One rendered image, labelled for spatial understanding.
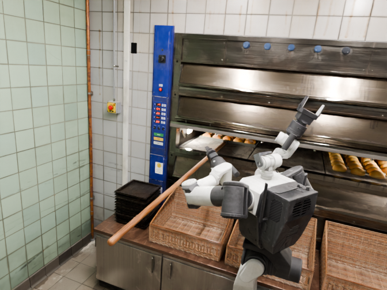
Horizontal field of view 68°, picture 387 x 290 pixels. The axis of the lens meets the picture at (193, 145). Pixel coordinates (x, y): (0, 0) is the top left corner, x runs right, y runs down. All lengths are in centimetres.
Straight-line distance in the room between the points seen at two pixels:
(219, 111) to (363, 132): 100
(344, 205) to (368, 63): 98
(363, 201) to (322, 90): 84
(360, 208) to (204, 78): 147
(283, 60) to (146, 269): 182
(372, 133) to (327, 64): 54
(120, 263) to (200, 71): 162
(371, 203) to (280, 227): 122
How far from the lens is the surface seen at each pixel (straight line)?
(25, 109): 241
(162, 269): 235
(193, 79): 231
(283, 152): 171
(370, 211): 240
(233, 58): 224
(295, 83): 217
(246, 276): 155
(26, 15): 243
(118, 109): 263
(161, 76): 240
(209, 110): 229
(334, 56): 219
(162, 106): 242
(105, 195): 305
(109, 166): 288
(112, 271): 260
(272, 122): 220
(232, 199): 121
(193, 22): 235
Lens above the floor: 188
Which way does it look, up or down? 16 degrees down
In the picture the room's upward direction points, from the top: 5 degrees clockwise
